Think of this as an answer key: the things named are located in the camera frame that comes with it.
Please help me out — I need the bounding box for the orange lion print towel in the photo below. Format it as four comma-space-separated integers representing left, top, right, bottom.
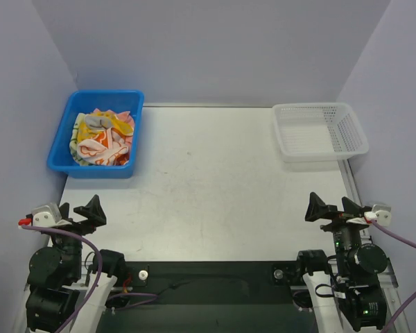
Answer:
77, 128, 132, 167

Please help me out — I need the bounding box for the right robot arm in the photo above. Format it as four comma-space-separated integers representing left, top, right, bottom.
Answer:
297, 192, 388, 332

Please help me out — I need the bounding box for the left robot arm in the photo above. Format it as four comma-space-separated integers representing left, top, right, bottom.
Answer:
18, 195, 128, 332

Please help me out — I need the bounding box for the blue plastic bin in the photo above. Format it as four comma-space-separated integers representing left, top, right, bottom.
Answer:
47, 89, 144, 179

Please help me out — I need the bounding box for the white perforated plastic basket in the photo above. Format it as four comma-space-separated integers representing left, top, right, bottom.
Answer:
272, 103, 369, 162

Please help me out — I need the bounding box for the yellow patterned towel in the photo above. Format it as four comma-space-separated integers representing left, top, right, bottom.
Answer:
69, 108, 135, 167

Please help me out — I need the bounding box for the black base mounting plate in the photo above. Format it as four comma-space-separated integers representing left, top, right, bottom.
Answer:
103, 261, 318, 309

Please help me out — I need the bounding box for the pink towel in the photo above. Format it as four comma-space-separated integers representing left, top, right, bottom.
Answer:
86, 109, 135, 144

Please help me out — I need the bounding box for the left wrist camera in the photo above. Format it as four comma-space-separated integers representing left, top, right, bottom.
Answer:
18, 203, 62, 228

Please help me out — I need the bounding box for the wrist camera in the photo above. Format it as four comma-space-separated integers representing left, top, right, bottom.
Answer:
18, 203, 62, 228
364, 204, 392, 227

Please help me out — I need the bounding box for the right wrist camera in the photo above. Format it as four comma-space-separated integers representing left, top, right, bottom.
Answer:
364, 204, 392, 227

